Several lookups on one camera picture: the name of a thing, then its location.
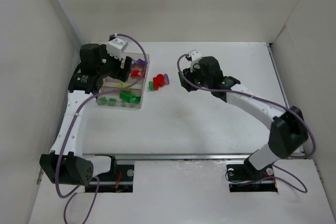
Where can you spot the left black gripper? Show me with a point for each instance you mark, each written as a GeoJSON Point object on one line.
{"type": "Point", "coordinates": [126, 68]}

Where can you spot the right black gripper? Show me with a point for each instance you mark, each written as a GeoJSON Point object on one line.
{"type": "Point", "coordinates": [184, 82]}

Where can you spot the red arch lego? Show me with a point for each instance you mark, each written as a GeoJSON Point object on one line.
{"type": "Point", "coordinates": [135, 73]}

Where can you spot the purple square lego brick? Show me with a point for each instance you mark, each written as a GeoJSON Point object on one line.
{"type": "Point", "coordinates": [140, 62]}

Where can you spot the large red lego block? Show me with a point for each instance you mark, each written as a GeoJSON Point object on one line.
{"type": "Point", "coordinates": [158, 81]}

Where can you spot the small green lego bottom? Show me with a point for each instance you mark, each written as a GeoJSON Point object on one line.
{"type": "Point", "coordinates": [103, 100]}

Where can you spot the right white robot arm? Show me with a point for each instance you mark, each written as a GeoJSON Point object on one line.
{"type": "Point", "coordinates": [287, 129]}

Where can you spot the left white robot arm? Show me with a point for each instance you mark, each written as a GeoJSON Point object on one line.
{"type": "Point", "coordinates": [65, 164]}

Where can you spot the lime lego in tray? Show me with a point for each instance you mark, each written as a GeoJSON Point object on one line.
{"type": "Point", "coordinates": [122, 85]}

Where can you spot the clear compartment organizer tray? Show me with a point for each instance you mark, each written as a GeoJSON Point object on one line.
{"type": "Point", "coordinates": [137, 85]}

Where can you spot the dark green flat lego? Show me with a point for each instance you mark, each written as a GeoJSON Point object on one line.
{"type": "Point", "coordinates": [126, 96]}

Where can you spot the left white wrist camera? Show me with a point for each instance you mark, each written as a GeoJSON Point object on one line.
{"type": "Point", "coordinates": [116, 47]}

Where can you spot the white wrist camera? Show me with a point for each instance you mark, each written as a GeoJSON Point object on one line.
{"type": "Point", "coordinates": [194, 57]}
{"type": "Point", "coordinates": [116, 47]}

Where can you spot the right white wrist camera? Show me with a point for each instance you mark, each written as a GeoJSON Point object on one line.
{"type": "Point", "coordinates": [194, 57]}

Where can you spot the aluminium rail front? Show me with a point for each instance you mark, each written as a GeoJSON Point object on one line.
{"type": "Point", "coordinates": [185, 157]}

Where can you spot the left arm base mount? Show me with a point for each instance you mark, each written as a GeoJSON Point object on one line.
{"type": "Point", "coordinates": [119, 180]}

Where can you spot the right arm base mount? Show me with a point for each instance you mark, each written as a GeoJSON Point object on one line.
{"type": "Point", "coordinates": [241, 181]}

